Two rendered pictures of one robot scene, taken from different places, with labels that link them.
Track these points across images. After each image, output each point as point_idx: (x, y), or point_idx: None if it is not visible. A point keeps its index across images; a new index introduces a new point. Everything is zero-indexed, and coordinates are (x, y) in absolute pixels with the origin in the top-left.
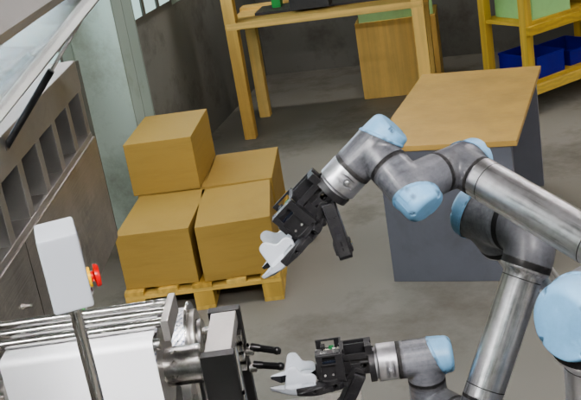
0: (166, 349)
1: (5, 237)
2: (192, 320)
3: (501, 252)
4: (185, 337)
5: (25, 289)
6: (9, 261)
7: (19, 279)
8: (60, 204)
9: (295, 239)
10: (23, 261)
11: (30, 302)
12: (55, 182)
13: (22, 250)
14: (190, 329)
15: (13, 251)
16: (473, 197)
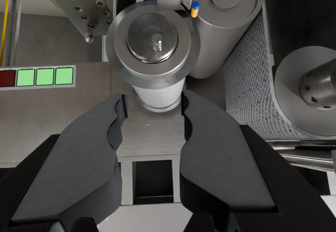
0: (326, 109)
1: (132, 168)
2: (169, 72)
3: None
4: (194, 64)
5: (133, 130)
6: (145, 156)
7: (139, 140)
8: (13, 152)
9: (97, 205)
10: (122, 147)
11: (130, 119)
12: (4, 167)
13: (120, 154)
14: (180, 65)
15: (133, 158)
16: None
